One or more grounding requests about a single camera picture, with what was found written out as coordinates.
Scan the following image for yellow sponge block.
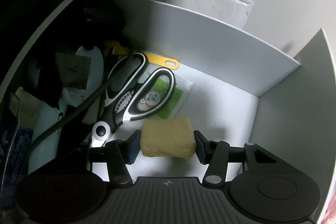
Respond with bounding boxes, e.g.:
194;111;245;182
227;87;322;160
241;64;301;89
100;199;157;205
140;118;197;159

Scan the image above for grey metal drawer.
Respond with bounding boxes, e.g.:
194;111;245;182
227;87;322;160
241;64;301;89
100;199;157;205
1;0;335;223

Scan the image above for black white scissors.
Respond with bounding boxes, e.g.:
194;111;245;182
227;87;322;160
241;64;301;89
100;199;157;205
90;52;176;148

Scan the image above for green sachet packet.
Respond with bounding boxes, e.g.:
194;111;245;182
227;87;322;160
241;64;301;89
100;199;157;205
137;75;193;119

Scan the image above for yellow plastic tool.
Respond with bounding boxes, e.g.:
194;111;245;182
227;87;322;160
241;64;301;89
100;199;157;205
109;42;179;70

